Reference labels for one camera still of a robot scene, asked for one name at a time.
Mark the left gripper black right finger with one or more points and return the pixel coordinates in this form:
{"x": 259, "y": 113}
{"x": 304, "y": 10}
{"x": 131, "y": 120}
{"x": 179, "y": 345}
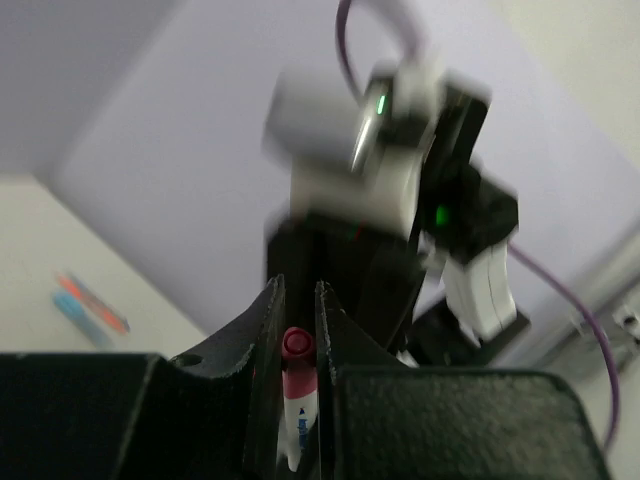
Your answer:
{"x": 380, "y": 419}

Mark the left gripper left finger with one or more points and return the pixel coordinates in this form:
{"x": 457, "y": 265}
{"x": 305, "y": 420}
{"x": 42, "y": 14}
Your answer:
{"x": 211, "y": 412}

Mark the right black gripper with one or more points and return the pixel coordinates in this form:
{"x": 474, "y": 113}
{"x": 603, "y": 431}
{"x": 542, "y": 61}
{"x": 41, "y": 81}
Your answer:
{"x": 375, "y": 276}

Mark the white thin pen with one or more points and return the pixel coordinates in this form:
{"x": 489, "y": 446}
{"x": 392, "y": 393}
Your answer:
{"x": 300, "y": 397}

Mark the orange pen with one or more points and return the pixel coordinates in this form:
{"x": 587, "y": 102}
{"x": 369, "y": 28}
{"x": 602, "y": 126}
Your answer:
{"x": 89, "y": 299}

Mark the light blue highlighter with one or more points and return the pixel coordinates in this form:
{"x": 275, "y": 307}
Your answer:
{"x": 75, "y": 313}

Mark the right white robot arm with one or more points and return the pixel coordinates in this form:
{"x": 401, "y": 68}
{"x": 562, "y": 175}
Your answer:
{"x": 465, "y": 314}

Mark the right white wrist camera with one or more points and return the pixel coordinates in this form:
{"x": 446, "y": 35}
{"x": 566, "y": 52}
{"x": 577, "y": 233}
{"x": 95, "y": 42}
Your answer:
{"x": 359, "y": 159}

